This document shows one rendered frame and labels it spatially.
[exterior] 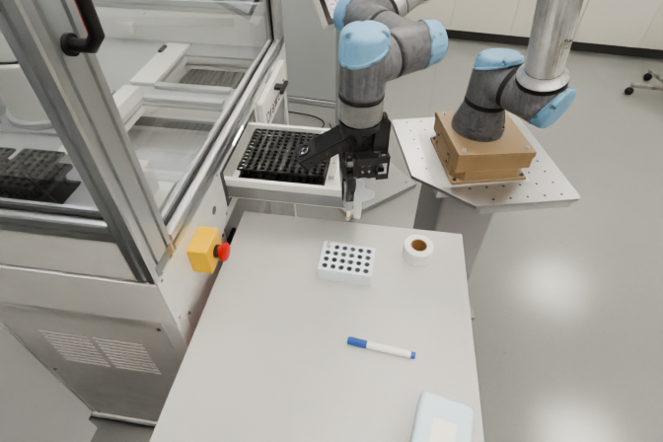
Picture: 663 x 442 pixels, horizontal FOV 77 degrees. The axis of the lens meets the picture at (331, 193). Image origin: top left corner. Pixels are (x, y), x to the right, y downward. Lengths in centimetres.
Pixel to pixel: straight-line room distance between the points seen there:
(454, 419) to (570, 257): 156
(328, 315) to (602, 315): 144
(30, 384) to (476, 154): 113
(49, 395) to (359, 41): 54
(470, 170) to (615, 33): 313
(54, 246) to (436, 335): 74
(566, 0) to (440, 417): 81
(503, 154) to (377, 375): 69
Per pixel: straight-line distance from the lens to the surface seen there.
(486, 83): 120
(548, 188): 135
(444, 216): 140
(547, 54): 106
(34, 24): 56
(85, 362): 135
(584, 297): 217
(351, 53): 64
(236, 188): 107
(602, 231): 250
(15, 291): 108
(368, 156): 74
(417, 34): 71
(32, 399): 20
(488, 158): 124
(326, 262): 98
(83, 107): 62
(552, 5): 100
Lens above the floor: 158
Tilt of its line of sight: 43 degrees down
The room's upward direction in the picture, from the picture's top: straight up
